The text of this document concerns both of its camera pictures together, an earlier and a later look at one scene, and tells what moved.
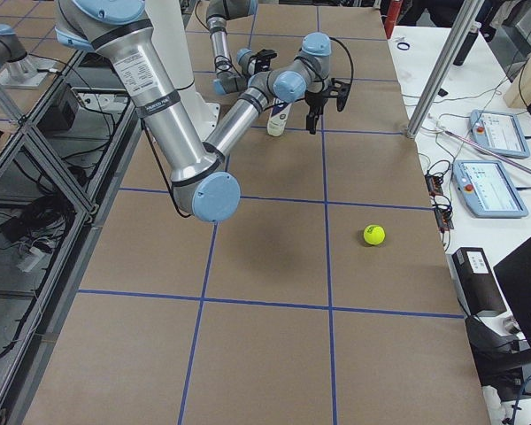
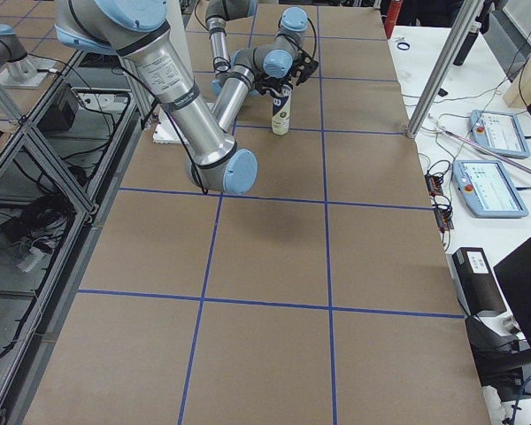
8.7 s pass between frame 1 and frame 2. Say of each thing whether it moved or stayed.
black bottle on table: stayed
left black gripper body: moved
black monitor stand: stayed
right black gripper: moved
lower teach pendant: stayed
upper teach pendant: stayed
